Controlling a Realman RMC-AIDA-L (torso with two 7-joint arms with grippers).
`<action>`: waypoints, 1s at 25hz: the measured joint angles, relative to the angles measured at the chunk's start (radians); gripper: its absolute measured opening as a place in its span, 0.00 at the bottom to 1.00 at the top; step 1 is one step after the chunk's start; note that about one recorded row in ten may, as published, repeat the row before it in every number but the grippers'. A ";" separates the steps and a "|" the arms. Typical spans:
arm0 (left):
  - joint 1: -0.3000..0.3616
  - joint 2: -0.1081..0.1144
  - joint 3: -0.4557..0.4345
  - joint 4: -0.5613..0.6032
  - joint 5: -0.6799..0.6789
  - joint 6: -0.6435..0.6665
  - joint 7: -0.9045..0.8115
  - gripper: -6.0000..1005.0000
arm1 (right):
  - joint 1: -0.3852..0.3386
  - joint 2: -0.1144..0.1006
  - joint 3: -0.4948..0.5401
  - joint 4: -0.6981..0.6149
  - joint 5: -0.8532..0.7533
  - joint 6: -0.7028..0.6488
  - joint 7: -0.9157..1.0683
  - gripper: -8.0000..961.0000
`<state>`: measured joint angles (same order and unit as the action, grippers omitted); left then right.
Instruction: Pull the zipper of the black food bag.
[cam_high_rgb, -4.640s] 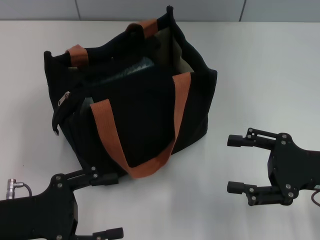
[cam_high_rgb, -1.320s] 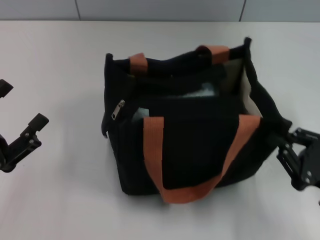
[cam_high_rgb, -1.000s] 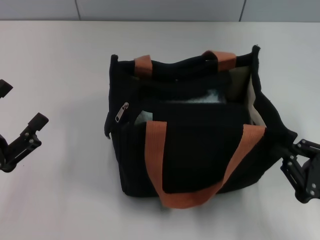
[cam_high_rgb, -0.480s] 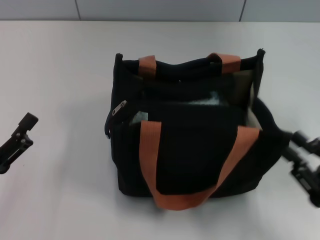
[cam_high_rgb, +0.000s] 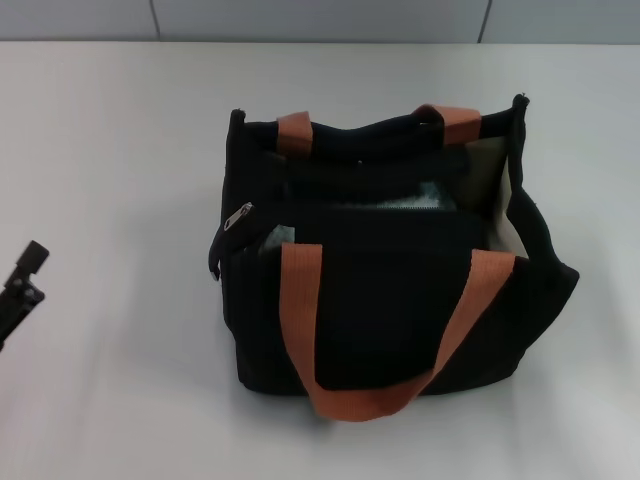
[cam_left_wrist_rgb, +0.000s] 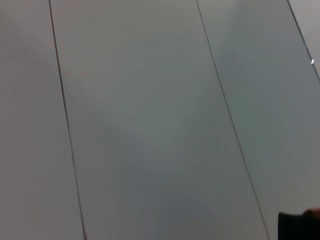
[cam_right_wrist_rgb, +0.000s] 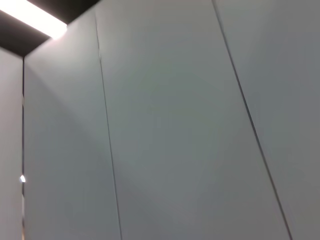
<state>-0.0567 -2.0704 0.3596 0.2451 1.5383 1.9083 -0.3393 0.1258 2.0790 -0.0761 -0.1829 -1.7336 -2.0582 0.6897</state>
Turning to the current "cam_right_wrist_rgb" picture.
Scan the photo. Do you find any white ceiling light strip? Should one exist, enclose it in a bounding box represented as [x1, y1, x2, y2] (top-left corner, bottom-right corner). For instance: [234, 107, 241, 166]
[0, 0, 69, 41]

